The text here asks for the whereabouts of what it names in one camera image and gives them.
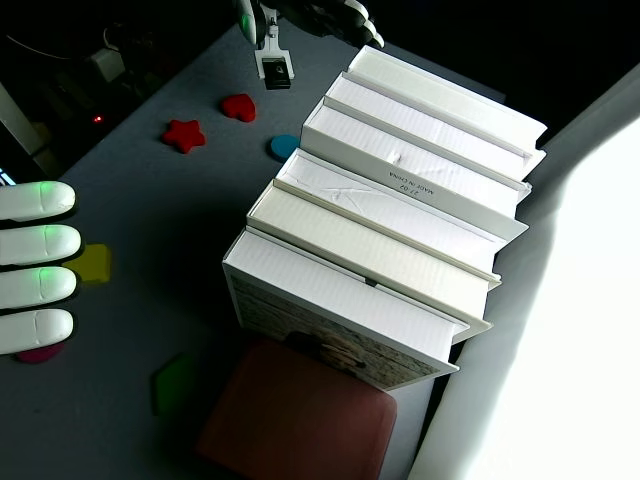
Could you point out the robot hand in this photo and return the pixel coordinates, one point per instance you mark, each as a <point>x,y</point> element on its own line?
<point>35,245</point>
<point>330,17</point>

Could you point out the yellow pentagon toy block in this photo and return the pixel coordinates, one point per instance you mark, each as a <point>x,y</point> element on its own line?
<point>95,265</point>

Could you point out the magenta toy block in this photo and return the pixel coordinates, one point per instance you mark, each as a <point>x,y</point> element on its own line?
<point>40,354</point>

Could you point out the red heart toy block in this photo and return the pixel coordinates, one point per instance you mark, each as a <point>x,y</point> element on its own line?
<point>239,107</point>

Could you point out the blue round toy block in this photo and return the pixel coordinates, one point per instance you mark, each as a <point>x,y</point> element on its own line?
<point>284,146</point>

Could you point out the white book with small print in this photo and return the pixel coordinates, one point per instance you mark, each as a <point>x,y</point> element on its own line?
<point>380,150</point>

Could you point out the red star toy block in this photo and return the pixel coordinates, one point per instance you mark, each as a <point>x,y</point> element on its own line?
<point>184,136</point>

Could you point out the green hexagon toy block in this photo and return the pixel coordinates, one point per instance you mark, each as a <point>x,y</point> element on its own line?
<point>172,385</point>

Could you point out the white book with creased pages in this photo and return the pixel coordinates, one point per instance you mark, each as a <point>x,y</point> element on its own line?
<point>390,210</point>

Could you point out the cream white hardcover book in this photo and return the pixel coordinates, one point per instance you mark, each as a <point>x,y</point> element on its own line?
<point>370,260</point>

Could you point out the white book with photo cover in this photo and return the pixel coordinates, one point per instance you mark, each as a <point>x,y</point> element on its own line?
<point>340,305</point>

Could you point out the maroon box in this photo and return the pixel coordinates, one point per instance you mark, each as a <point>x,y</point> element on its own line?
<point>300,425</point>

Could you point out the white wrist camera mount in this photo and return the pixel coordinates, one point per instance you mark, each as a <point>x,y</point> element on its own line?
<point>274,70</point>

